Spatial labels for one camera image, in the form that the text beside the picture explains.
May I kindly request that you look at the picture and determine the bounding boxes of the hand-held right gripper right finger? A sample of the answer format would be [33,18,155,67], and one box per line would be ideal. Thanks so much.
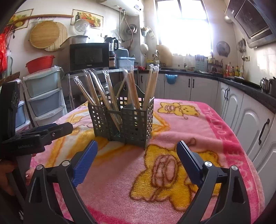
[176,140,252,224]

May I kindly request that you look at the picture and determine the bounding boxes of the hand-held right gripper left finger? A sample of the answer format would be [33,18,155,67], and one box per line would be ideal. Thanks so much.
[23,140,98,224]

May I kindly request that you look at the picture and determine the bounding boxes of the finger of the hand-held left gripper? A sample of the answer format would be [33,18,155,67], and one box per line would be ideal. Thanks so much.
[28,124,57,134]
[43,122,74,142]

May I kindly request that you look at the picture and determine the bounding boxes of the grey-green plastic utensil holder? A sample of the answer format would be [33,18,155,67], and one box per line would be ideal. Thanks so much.
[88,81,155,150]

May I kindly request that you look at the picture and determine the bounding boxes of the set of wooden chopsticks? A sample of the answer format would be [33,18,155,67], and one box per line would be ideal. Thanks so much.
[73,65,160,132]

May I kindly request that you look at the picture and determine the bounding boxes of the cluster of hanging steel utensils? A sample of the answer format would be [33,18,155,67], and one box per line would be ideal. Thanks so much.
[238,38,247,61]

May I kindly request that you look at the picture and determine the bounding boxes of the person's left hand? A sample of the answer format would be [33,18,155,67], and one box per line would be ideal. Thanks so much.
[0,153,37,195]

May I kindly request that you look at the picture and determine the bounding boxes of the low blue plastic drawer unit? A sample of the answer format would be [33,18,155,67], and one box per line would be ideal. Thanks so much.
[15,100,31,132]

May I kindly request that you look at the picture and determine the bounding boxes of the tall blue plastic drawer unit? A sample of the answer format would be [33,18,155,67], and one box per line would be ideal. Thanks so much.
[23,67,68,127]

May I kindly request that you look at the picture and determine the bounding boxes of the pink bear printed blanket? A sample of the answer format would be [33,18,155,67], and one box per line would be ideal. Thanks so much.
[29,98,264,224]

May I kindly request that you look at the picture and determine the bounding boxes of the woven basket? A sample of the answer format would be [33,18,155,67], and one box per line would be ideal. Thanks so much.
[0,72,20,84]

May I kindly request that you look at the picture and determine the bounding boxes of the red plastic basin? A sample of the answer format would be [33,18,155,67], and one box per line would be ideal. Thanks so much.
[25,55,55,74]

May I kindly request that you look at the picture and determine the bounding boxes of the white base cabinets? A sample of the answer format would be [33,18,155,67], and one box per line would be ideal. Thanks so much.
[138,72,276,173]

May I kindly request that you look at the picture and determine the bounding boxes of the black microwave oven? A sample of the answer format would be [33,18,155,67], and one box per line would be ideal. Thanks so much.
[69,43,110,71]

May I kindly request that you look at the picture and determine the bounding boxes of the red hanging ornament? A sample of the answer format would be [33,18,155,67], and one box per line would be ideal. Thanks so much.
[0,32,9,72]

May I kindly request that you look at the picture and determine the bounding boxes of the round ribbed bamboo mat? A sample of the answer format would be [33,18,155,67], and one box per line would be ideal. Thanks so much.
[44,22,68,52]

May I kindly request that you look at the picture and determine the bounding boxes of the grey lidded pot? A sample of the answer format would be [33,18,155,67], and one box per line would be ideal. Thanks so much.
[65,35,90,44]

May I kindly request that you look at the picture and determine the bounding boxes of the black blender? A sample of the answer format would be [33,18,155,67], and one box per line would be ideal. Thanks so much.
[104,37,119,68]

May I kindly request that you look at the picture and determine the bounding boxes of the blue plastic box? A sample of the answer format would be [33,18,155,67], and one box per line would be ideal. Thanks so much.
[116,56,136,69]

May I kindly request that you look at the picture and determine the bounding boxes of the round bamboo board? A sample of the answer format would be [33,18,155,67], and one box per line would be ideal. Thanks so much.
[29,20,60,49]

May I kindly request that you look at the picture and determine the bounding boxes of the black kitchen countertop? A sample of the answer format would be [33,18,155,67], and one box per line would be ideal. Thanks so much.
[138,68,276,114]

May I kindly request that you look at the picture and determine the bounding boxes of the grey-blue lidded box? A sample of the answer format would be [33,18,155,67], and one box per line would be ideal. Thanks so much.
[115,48,130,58]

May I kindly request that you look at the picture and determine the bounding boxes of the black gas stove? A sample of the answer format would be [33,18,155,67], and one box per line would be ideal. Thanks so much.
[233,76,261,89]

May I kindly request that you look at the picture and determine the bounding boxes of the pale green knife holder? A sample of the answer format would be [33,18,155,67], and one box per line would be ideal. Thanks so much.
[195,54,207,70]

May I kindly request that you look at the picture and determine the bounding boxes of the dark spice rack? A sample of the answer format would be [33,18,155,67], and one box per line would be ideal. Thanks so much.
[207,57,223,72]

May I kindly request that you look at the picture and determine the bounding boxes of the group of condiment bottles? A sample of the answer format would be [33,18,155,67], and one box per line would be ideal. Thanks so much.
[224,62,244,78]

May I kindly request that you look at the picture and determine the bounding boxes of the white round plastic cover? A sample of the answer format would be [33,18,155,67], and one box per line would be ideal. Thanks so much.
[74,18,91,36]

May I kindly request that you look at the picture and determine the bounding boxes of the small steel teapot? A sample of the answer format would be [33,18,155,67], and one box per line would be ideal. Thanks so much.
[260,78,269,92]

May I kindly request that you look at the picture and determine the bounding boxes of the wooden cutting board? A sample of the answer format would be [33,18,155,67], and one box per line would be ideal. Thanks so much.
[156,44,173,67]

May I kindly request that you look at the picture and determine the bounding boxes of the long wooden rolling pin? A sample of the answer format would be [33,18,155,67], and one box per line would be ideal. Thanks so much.
[10,14,74,26]

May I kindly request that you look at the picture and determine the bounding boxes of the grey-green kettle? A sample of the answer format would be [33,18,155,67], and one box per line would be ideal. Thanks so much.
[268,76,276,97]

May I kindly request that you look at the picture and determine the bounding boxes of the kitchen window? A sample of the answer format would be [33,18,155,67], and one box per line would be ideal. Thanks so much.
[155,0,213,55]

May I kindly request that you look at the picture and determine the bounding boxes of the white water heater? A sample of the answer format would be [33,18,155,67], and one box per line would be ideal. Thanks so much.
[97,0,144,16]

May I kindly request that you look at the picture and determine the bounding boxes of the black range hood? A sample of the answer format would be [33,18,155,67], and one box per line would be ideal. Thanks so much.
[224,0,276,49]

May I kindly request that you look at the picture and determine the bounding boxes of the fruit wall poster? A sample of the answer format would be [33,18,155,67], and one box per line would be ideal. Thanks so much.
[10,9,34,29]
[71,9,104,28]

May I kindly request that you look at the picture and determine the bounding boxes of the small wall fan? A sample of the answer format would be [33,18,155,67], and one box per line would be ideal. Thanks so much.
[216,41,231,57]

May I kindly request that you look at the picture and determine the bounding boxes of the coiled steel hose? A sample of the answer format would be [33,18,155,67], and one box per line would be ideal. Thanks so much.
[125,24,138,35]

